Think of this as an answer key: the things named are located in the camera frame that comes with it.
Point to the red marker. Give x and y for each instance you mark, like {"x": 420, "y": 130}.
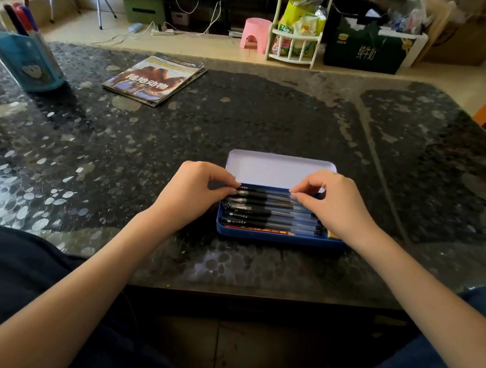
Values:
{"x": 23, "y": 18}

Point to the pink snack packet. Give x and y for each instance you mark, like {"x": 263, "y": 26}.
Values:
{"x": 280, "y": 45}

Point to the animal picture magazine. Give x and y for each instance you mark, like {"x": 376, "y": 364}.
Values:
{"x": 153, "y": 79}

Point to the person's right leg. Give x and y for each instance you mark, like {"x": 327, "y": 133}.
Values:
{"x": 412, "y": 365}

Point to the green storage box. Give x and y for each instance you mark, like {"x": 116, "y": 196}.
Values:
{"x": 142, "y": 6}

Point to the yellow green snack bag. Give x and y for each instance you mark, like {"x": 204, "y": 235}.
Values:
{"x": 297, "y": 10}

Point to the dark green carton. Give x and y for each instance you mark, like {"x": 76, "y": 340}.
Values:
{"x": 366, "y": 50}

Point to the person's left leg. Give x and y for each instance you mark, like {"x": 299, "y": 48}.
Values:
{"x": 15, "y": 271}

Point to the person's right hand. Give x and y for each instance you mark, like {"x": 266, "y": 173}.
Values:
{"x": 341, "y": 209}

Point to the person's right forearm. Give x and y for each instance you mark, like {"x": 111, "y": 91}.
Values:
{"x": 427, "y": 305}

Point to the blue pen holder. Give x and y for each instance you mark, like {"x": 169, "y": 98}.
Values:
{"x": 28, "y": 63}

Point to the black marker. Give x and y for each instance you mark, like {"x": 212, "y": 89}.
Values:
{"x": 14, "y": 19}

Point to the blue marker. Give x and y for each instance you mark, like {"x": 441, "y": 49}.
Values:
{"x": 31, "y": 18}

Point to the white storage rack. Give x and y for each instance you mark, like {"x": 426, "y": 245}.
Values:
{"x": 293, "y": 46}

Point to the person's left forearm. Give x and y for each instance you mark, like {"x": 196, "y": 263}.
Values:
{"x": 70, "y": 298}

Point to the brown cardboard box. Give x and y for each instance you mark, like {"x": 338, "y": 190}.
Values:
{"x": 466, "y": 41}

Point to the metal tripod legs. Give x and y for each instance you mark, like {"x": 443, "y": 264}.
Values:
{"x": 99, "y": 3}

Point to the person's right thumb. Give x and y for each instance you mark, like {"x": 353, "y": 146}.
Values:
{"x": 305, "y": 201}

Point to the blue tin pencil case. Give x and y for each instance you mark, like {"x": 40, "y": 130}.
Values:
{"x": 274, "y": 169}

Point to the white snack packet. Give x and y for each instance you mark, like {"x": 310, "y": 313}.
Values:
{"x": 307, "y": 31}

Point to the person's left thumb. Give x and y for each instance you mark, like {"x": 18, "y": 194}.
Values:
{"x": 224, "y": 193}

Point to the pink plastic stool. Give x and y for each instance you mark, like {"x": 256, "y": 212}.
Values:
{"x": 255, "y": 32}

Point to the single black gel pen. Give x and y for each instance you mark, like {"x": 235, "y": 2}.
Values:
{"x": 263, "y": 190}

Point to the person's left hand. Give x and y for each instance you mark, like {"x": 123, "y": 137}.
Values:
{"x": 185, "y": 197}

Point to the row of black pens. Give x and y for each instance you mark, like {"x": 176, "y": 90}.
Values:
{"x": 265, "y": 217}

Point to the white power adapter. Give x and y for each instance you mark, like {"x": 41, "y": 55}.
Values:
{"x": 135, "y": 27}

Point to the red pencil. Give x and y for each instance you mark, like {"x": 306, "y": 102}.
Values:
{"x": 261, "y": 230}

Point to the white power strip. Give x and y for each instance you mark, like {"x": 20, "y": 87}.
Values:
{"x": 162, "y": 32}

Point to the yellow eraser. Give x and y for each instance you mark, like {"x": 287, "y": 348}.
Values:
{"x": 332, "y": 235}

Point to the person's leg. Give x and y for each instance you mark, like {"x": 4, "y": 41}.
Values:
{"x": 412, "y": 365}
{"x": 15, "y": 271}

